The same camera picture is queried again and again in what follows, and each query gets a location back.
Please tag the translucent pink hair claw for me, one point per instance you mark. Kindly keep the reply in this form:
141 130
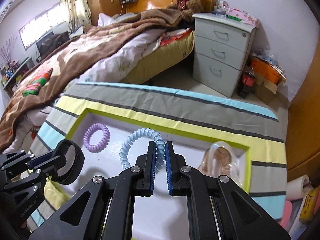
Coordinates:
219 160

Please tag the pink floral box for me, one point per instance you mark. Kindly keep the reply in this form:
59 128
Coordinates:
243 17

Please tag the cola bottle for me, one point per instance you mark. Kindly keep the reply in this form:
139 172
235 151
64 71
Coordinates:
246 83

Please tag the green shallow cardboard box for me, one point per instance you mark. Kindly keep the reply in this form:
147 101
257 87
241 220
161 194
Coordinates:
137 144

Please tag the wooden headboard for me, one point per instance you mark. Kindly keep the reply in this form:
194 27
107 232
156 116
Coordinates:
141 5

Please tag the striped bed sheet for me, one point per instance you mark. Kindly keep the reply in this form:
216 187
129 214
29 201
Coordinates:
192 121

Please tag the patterned window curtain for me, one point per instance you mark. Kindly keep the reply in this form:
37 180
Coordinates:
78 13

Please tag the large wooden wardrobe right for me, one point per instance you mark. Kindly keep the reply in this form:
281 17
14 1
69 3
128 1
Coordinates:
302 139

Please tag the white paper roll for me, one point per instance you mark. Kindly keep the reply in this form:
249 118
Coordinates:
298 188

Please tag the yellow mattress sheet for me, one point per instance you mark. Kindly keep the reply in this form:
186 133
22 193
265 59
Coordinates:
161 59

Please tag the pink plastic stool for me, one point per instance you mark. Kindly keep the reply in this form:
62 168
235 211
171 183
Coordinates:
286 214

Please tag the cardboard box on floor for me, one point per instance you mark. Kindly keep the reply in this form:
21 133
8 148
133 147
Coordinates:
264 89

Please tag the brown fleece blanket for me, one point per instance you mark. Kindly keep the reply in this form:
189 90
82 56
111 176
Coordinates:
76 56

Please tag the white lilac duvet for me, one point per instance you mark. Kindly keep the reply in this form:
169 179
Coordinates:
110 69

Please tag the grey drawer nightstand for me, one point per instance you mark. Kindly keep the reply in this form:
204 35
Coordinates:
221 50

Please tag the orange plastic bin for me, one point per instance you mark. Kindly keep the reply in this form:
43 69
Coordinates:
266 70

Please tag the yellow tin box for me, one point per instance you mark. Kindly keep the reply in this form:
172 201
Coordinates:
310 206

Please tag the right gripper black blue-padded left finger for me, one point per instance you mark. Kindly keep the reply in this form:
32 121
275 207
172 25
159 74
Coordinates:
103 208

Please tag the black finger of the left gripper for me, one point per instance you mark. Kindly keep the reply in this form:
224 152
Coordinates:
36 179
21 161

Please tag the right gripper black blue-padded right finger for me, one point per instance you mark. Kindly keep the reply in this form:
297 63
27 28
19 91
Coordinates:
217 207

